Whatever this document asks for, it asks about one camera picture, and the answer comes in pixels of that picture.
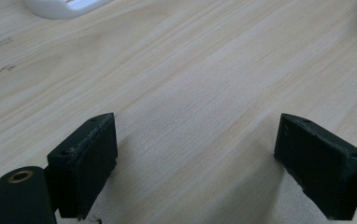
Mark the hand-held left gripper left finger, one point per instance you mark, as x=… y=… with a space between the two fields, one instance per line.
x=83 y=161

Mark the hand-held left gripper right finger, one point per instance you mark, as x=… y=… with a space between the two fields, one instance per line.
x=323 y=165

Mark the white rounded container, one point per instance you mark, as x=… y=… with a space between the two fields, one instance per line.
x=58 y=7

